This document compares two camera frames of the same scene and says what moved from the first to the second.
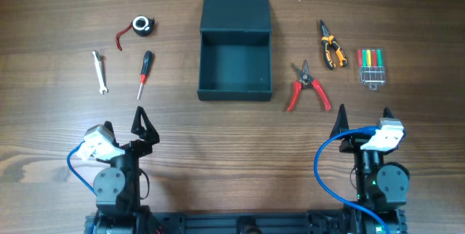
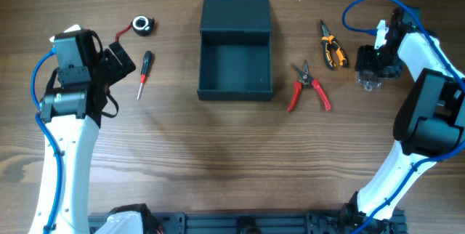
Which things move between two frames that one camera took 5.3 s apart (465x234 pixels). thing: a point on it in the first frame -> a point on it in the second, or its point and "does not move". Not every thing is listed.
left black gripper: x=134 y=145 -> x=110 y=64
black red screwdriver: x=145 y=68 does not move
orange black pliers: x=329 y=39 does not move
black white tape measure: x=140 y=25 does not move
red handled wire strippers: x=306 y=81 does not move
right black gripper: x=355 y=144 -> x=368 y=64
